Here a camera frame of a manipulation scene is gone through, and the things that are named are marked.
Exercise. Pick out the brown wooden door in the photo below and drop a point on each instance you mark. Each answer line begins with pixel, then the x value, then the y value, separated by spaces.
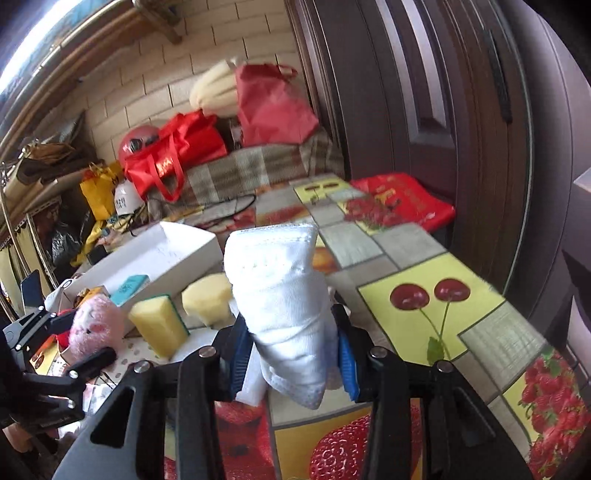
pixel 415 92

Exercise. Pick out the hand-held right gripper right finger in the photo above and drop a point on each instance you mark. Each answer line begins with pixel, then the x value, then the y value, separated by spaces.
pixel 348 369

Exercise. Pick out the yellow sponge with green scourer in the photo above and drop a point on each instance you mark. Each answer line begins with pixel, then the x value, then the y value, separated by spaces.
pixel 157 323

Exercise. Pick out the yellow octagonal sponge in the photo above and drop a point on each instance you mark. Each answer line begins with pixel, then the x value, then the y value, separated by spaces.
pixel 205 295

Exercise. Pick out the plaid bench cover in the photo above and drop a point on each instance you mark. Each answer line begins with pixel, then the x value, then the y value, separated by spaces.
pixel 258 166

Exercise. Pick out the pink and red plush toy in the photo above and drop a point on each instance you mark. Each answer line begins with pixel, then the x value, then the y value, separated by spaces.
pixel 92 323

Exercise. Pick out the yellow shopping bag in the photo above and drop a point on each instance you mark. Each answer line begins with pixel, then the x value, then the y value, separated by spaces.
pixel 99 194

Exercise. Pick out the teal card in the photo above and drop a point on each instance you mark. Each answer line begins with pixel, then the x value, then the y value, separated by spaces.
pixel 127 288

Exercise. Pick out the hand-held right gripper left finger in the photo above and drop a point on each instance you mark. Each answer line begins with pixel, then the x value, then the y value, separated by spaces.
pixel 238 355

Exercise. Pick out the red helmet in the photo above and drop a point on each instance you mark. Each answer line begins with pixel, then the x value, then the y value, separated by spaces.
pixel 136 138

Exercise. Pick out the white cardboard box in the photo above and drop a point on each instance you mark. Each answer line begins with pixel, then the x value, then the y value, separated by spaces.
pixel 175 258

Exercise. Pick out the white foam strips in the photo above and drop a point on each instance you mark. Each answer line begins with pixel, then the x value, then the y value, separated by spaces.
pixel 214 90

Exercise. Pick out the white towel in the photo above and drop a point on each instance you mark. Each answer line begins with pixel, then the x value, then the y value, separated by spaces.
pixel 277 300

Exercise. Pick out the red plastic bag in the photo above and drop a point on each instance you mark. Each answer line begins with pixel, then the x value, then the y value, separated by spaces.
pixel 415 198

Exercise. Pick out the red nonwoven bag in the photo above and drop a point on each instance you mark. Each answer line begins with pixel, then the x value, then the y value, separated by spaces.
pixel 272 106

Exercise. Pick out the black plastic bag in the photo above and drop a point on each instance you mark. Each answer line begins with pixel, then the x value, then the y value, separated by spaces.
pixel 64 244

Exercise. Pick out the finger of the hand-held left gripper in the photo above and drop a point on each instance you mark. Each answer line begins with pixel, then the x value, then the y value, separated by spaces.
pixel 92 362
pixel 32 327

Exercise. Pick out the yellow crumpled plastic sheet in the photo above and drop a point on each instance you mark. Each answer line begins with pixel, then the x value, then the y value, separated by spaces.
pixel 97 233

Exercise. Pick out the red tote bag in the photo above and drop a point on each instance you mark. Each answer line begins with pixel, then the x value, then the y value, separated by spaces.
pixel 175 147

